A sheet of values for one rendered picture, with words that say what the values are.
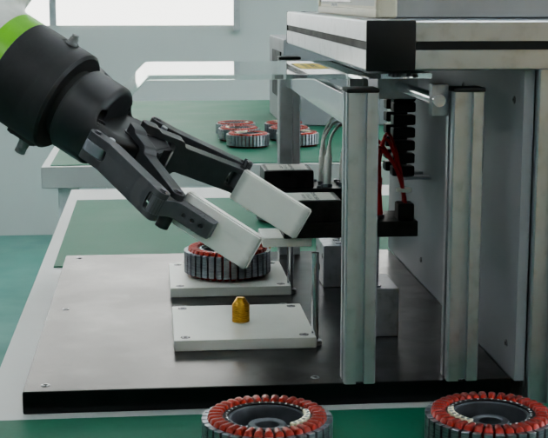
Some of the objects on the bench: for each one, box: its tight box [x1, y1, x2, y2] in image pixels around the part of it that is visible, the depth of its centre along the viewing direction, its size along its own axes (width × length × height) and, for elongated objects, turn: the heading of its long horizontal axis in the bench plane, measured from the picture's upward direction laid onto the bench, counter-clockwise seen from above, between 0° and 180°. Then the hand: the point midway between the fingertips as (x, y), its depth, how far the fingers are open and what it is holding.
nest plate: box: [169, 261, 291, 297], centre depth 164 cm, size 15×15×1 cm
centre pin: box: [232, 296, 250, 323], centre depth 140 cm, size 2×2×3 cm
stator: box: [202, 395, 333, 438], centre depth 108 cm, size 11×11×4 cm
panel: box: [388, 70, 535, 381], centre depth 152 cm, size 1×66×30 cm, turn 6°
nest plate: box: [171, 303, 317, 351], centre depth 140 cm, size 15×15×1 cm
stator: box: [184, 241, 271, 282], centre depth 164 cm, size 11×11×4 cm
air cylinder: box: [316, 238, 341, 287], centre depth 165 cm, size 5×8×6 cm
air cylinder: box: [376, 274, 399, 336], centre depth 141 cm, size 5×8×6 cm
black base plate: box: [23, 249, 511, 415], centre depth 153 cm, size 47×64×2 cm
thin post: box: [287, 247, 297, 294], centre depth 158 cm, size 2×2×10 cm
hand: (269, 231), depth 105 cm, fingers open, 13 cm apart
